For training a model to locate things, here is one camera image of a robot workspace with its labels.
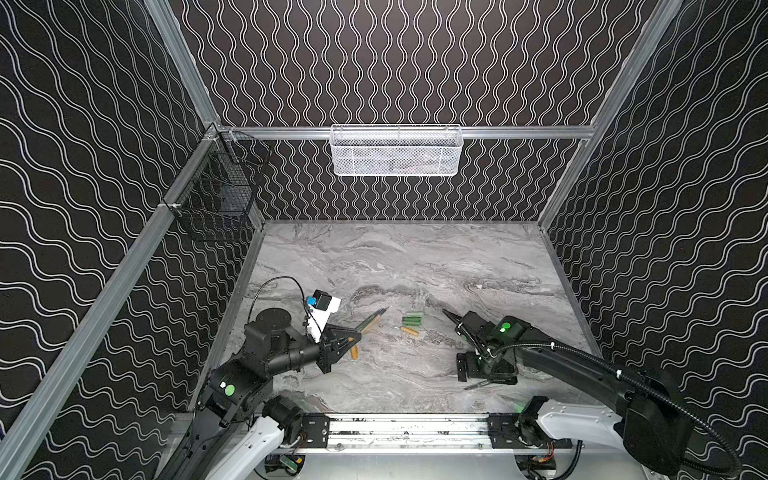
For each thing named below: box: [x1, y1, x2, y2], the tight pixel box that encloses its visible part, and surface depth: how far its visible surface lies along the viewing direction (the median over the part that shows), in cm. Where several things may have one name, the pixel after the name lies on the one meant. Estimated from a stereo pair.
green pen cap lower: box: [402, 316, 422, 327], surface depth 97 cm
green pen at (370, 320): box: [355, 307, 389, 334], surface depth 96 cm
